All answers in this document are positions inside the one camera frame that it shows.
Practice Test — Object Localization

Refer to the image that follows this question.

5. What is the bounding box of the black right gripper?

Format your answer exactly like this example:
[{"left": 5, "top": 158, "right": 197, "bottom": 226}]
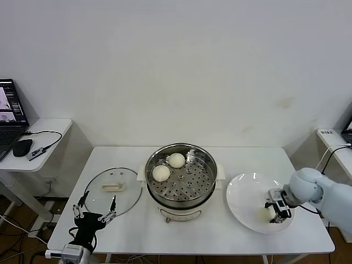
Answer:
[{"left": 264, "top": 201, "right": 292, "bottom": 225}]

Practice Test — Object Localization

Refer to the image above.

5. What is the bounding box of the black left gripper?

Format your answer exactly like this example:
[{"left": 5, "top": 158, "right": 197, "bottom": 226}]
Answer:
[{"left": 72, "top": 191, "right": 117, "bottom": 245}]

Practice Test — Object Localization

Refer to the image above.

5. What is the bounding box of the white steamed baozi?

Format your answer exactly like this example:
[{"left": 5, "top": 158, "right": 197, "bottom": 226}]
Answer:
[
  {"left": 254, "top": 208, "right": 273, "bottom": 223},
  {"left": 168, "top": 152, "right": 186, "bottom": 169},
  {"left": 152, "top": 164, "right": 171, "bottom": 182}
]

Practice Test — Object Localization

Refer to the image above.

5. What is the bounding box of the glass lid with cream handle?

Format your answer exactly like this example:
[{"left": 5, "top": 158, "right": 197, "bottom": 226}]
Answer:
[{"left": 83, "top": 167, "right": 143, "bottom": 219}]

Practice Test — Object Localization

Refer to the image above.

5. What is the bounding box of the perforated stainless steamer basket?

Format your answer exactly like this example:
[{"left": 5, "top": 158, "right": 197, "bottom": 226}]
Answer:
[{"left": 145, "top": 142, "right": 218, "bottom": 206}]

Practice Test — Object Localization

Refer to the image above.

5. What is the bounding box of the white round plate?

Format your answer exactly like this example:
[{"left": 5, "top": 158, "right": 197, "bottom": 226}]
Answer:
[{"left": 225, "top": 172, "right": 295, "bottom": 234}]

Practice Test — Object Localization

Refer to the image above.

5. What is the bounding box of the small grey external drive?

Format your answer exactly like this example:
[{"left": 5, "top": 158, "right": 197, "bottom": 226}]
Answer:
[{"left": 26, "top": 147, "right": 46, "bottom": 162}]

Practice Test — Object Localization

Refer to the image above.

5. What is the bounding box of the cream electric cooker base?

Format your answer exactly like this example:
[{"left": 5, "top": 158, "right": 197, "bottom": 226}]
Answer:
[{"left": 136, "top": 164, "right": 227, "bottom": 224}]

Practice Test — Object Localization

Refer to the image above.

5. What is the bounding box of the white side table with label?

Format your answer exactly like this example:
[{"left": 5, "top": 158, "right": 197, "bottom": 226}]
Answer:
[{"left": 316, "top": 128, "right": 352, "bottom": 244}]

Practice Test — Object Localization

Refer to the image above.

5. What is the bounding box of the white side table with laptop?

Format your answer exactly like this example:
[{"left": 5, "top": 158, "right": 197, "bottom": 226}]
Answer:
[{"left": 0, "top": 118, "right": 74, "bottom": 225}]

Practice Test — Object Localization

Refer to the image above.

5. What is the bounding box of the black computer mouse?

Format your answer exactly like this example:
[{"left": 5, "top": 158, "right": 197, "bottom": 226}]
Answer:
[{"left": 13, "top": 139, "right": 34, "bottom": 158}]

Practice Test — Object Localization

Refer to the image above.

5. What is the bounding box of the black laptop with lit screen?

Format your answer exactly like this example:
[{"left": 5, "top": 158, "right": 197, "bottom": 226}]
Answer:
[{"left": 0, "top": 79, "right": 30, "bottom": 162}]

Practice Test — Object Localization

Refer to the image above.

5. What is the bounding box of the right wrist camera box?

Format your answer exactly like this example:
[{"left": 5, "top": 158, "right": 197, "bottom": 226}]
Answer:
[{"left": 268, "top": 188, "right": 288, "bottom": 211}]

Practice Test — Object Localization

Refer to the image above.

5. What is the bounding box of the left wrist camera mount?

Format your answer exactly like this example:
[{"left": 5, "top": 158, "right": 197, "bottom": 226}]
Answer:
[{"left": 45, "top": 244, "right": 85, "bottom": 261}]

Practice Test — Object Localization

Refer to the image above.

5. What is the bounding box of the white cable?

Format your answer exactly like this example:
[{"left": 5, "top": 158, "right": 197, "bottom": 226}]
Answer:
[{"left": 314, "top": 142, "right": 351, "bottom": 173}]

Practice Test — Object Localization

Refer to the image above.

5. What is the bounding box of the black cable with adapter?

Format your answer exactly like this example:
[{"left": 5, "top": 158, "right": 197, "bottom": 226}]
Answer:
[{"left": 320, "top": 145, "right": 352, "bottom": 229}]

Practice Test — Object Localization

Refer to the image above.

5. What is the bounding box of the black drive cable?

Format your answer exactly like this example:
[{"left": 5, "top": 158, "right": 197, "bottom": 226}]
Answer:
[{"left": 22, "top": 130, "right": 63, "bottom": 151}]

